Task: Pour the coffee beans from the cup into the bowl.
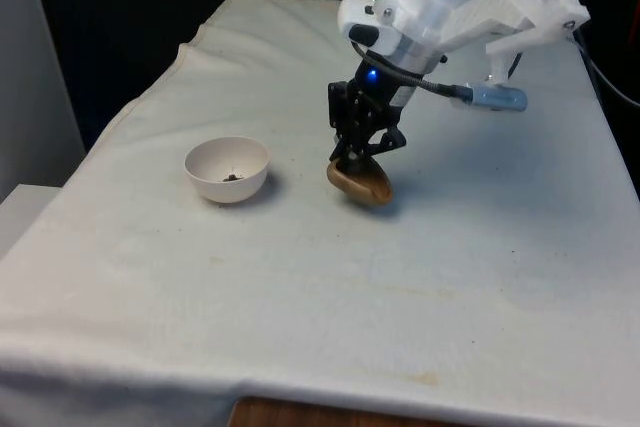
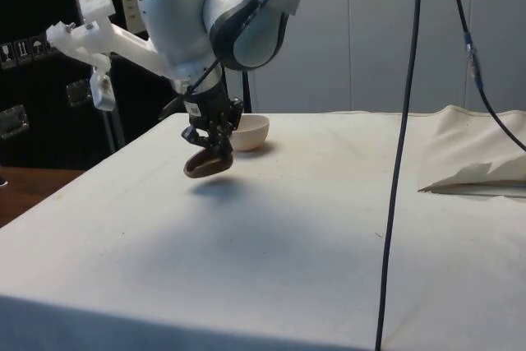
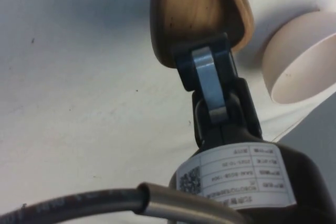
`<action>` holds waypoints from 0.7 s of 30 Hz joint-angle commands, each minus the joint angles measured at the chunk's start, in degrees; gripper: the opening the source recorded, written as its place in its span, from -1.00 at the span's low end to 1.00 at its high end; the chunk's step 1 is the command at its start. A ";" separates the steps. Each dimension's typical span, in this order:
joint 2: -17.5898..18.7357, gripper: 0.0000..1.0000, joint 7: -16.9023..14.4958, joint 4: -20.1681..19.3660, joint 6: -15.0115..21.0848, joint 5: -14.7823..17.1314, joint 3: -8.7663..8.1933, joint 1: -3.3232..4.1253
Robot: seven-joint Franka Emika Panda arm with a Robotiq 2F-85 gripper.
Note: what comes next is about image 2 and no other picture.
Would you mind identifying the white printed bracket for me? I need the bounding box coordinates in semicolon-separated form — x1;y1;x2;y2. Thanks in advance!
45;0;178;81

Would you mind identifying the grey plug housing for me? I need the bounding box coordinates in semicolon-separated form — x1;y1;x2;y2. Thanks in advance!
89;65;117;113

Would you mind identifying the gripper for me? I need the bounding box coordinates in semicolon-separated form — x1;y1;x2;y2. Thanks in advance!
179;81;245;159

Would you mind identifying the white bowl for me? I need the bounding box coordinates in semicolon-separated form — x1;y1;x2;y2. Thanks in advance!
230;114;271;152

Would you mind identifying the brown cup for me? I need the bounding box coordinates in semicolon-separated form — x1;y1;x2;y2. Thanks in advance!
182;148;236;180

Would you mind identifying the black cabinet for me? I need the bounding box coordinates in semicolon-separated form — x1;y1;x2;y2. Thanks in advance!
0;0;247;171

